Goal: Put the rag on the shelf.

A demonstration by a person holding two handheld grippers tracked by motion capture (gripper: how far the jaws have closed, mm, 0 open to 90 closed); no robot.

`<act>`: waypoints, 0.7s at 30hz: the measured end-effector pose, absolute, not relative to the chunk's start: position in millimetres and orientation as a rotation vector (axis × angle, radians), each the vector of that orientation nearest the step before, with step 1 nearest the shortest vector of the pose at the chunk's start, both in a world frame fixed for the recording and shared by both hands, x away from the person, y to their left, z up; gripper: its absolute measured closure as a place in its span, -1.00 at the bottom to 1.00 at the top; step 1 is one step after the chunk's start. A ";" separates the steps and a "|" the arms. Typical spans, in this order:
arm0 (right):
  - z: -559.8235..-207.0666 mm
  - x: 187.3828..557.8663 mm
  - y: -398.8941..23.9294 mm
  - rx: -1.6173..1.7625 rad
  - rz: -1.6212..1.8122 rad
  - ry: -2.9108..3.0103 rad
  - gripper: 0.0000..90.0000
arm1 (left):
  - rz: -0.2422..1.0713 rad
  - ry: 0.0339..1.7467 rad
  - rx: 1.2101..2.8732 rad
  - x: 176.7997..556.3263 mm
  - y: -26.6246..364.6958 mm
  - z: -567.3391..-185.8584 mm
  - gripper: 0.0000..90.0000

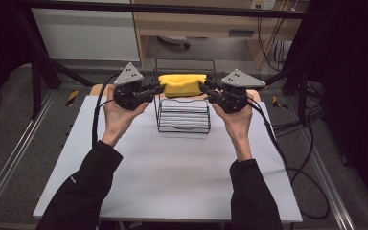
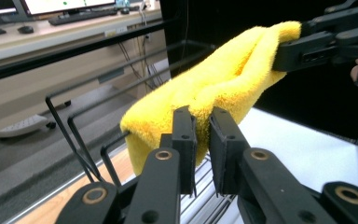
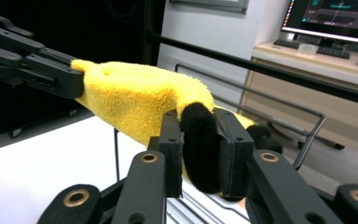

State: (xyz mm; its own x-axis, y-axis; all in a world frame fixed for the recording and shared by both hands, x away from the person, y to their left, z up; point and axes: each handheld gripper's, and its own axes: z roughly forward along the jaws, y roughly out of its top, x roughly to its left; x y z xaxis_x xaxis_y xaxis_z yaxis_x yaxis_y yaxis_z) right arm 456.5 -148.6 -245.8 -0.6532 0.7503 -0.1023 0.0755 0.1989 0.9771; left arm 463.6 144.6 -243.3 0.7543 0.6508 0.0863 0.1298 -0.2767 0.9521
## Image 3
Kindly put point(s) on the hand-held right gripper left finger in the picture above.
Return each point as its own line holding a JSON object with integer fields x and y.
{"x": 174, "y": 161}

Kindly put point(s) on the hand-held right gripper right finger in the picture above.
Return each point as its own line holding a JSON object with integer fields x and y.
{"x": 236, "y": 161}

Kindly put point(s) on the yellow towel with black edge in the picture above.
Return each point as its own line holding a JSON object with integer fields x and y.
{"x": 136, "y": 99}

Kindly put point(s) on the black curtain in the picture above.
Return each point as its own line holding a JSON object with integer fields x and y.
{"x": 90, "y": 31}

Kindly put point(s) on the white tablecloth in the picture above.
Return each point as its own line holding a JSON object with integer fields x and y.
{"x": 28, "y": 174}

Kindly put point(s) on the light wooden desk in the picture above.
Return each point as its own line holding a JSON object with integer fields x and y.
{"x": 338, "y": 102}

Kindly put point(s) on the white cabinet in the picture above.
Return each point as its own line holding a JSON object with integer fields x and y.
{"x": 214, "y": 34}

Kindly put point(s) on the small white box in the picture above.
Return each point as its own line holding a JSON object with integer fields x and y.
{"x": 308, "y": 49}

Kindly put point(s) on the black keyboard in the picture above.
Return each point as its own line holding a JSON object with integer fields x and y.
{"x": 332, "y": 52}

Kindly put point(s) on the grey framed panel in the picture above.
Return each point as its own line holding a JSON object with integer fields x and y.
{"x": 211, "y": 4}

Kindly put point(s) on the computer monitor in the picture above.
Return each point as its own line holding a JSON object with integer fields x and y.
{"x": 332, "y": 15}

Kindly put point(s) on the black metal frame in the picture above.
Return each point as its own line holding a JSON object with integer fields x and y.
{"x": 292, "y": 75}

